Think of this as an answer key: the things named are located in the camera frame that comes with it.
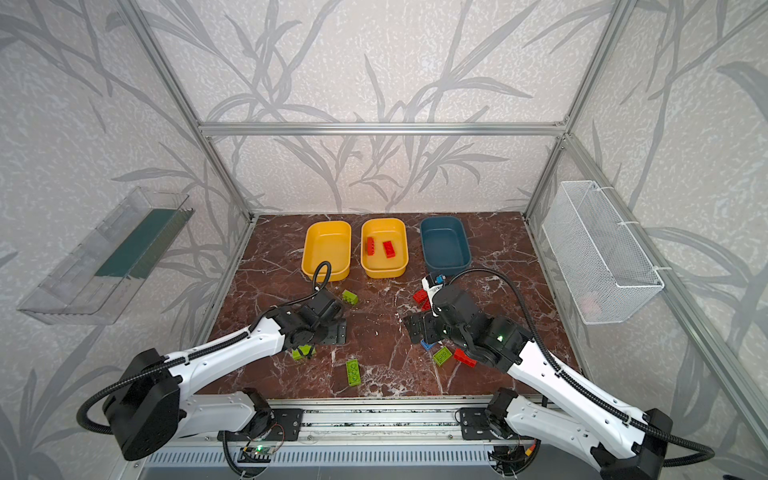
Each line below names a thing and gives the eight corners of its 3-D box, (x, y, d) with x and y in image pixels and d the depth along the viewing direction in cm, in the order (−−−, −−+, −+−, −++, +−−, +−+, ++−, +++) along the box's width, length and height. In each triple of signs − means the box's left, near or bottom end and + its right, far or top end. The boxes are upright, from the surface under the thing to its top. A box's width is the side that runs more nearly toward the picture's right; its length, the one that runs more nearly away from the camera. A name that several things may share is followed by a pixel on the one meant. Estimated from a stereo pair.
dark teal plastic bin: (422, 277, 105) (423, 267, 100) (420, 226, 120) (420, 216, 115) (470, 277, 105) (473, 267, 100) (461, 226, 120) (464, 216, 115)
